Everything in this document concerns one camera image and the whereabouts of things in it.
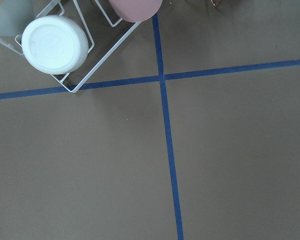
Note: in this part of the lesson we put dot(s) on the light blue cup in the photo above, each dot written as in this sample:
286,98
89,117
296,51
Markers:
15,15

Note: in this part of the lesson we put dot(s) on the white cup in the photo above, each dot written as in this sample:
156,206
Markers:
54,45

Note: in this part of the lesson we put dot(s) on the copper wire bottle rack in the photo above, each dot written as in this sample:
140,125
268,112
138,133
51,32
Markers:
215,3

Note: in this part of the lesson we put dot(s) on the pink cup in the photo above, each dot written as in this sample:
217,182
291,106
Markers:
135,10

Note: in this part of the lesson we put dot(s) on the white wire cup rack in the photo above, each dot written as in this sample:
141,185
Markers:
106,33

